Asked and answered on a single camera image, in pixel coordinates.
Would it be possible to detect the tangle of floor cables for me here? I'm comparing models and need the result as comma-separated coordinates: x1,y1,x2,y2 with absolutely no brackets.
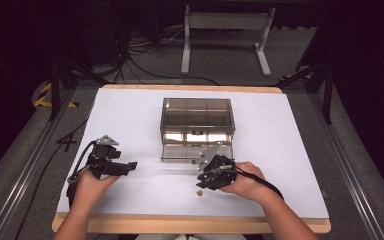
106,4,222,87

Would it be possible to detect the aluminium rail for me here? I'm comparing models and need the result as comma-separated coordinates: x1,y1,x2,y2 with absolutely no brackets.
0,89,78,240
308,92,384,240

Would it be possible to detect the smoky clear plastic drawer box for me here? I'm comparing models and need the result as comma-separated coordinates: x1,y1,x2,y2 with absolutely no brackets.
159,97,237,165

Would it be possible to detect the person's right hand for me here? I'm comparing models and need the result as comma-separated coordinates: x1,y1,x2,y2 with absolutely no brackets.
219,161,272,204

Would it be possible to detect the white table sheet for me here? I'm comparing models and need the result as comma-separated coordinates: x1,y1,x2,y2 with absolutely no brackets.
56,87,330,220

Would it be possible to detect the black metal stand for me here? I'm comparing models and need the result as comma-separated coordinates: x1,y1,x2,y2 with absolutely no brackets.
277,59,335,125
48,59,112,122

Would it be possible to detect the person's left hand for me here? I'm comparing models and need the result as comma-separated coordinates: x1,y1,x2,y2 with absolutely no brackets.
73,168,121,203

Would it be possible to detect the black tape floor mark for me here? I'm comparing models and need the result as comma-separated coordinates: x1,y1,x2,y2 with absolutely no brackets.
55,132,78,153

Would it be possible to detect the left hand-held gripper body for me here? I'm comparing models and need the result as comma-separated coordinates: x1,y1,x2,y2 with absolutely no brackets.
86,134,123,179

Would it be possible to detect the right hand-held gripper cable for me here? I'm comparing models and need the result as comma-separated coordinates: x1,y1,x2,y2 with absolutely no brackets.
234,165,285,202

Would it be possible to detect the thin black floor cable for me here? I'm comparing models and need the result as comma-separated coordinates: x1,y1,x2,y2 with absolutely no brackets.
12,119,89,240

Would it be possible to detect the grey metal table frame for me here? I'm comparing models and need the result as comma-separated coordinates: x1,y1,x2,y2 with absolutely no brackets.
180,4,277,78

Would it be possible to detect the yellow black hazard tape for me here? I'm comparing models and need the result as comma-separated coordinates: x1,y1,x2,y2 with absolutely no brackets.
33,82,80,109

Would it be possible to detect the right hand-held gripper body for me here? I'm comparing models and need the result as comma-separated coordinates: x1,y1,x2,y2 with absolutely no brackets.
197,141,238,190

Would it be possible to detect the person's grey clothing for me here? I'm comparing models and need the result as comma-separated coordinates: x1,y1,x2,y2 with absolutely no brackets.
134,232,248,240

